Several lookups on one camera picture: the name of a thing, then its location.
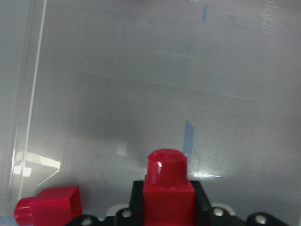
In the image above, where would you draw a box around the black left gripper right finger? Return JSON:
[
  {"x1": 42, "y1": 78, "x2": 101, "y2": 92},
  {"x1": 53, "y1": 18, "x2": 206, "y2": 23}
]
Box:
[{"x1": 191, "y1": 180, "x2": 212, "y2": 226}]

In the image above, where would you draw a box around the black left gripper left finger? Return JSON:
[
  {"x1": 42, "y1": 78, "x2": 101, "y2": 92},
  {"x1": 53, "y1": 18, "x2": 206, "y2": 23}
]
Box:
[{"x1": 129, "y1": 180, "x2": 144, "y2": 226}]

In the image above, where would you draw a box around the red block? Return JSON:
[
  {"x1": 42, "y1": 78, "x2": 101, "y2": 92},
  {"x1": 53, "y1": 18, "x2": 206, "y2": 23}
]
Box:
[
  {"x1": 14, "y1": 186, "x2": 82, "y2": 226},
  {"x1": 143, "y1": 149, "x2": 196, "y2": 226}
]

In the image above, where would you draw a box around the clear plastic storage box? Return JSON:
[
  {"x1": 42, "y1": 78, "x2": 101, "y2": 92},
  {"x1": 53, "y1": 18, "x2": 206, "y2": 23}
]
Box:
[{"x1": 0, "y1": 0, "x2": 301, "y2": 226}]

